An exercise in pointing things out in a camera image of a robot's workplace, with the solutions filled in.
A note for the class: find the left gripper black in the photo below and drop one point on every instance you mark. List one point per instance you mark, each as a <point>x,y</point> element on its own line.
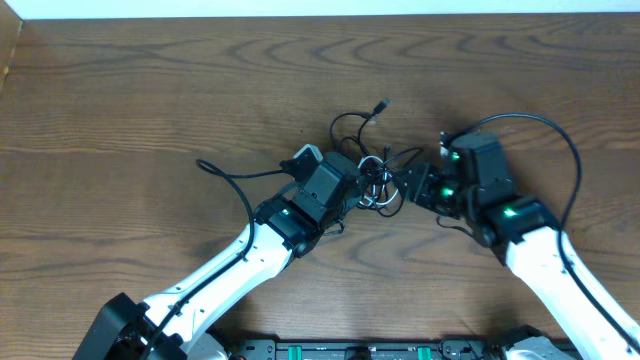
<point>353,187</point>

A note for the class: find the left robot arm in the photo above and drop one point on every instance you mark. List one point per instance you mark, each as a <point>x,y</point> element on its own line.
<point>173,324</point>

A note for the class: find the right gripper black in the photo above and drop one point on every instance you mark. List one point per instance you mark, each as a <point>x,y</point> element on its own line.
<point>420,185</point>

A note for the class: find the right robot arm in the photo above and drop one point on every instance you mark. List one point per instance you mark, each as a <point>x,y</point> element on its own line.
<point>474,183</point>

